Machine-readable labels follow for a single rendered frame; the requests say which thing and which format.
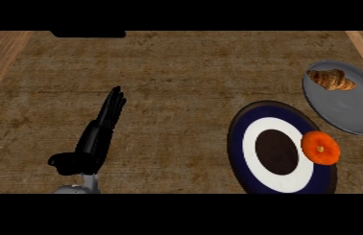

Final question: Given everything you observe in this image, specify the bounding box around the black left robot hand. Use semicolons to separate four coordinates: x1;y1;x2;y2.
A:
48;85;127;176

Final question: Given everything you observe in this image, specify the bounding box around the blue and white pan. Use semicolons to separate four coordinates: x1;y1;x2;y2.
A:
228;100;340;195

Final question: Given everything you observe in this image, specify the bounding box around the grey plate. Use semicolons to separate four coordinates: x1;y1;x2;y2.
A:
302;59;363;136

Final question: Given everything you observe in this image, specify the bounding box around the brown croissant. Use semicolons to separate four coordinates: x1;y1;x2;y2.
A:
306;68;358;92

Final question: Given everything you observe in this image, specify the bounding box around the orange round fruit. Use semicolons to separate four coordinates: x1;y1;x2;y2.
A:
302;130;343;166

